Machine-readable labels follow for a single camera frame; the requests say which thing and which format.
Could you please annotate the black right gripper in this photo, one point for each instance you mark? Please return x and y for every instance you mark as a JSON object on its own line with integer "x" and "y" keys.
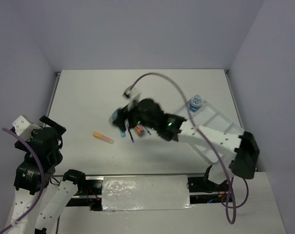
{"x": 125, "y": 113}

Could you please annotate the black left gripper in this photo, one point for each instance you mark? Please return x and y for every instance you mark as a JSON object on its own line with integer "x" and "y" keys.
{"x": 61, "y": 129}

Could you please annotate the pink cap glue stick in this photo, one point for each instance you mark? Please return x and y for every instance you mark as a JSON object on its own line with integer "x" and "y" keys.
{"x": 140, "y": 130}

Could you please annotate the dark blue pen refill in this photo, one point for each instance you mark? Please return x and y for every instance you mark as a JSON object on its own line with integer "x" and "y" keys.
{"x": 130, "y": 134}

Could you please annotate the blue highlighter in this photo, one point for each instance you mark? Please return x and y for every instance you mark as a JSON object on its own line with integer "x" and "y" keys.
{"x": 122, "y": 133}

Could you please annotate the orange pink highlighter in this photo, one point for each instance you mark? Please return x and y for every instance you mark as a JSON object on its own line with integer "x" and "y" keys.
{"x": 103, "y": 137}

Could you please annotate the blue round jar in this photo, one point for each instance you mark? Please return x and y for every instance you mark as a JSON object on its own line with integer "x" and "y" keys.
{"x": 114, "y": 115}
{"x": 195, "y": 103}

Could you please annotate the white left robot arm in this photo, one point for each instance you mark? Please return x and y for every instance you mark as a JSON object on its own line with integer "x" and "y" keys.
{"x": 31, "y": 183}

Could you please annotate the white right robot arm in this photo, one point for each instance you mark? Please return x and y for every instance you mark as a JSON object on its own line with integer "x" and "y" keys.
{"x": 237, "y": 154}

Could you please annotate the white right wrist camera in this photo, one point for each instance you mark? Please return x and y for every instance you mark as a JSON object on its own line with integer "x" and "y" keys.
{"x": 132, "y": 95}

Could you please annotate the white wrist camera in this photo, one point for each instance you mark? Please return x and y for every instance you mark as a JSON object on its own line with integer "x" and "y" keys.
{"x": 132, "y": 95}
{"x": 23, "y": 127}

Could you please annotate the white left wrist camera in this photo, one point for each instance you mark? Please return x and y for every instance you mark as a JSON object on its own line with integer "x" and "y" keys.
{"x": 23, "y": 127}

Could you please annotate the black metal rail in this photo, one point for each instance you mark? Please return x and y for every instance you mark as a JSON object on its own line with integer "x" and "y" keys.
{"x": 201, "y": 191}

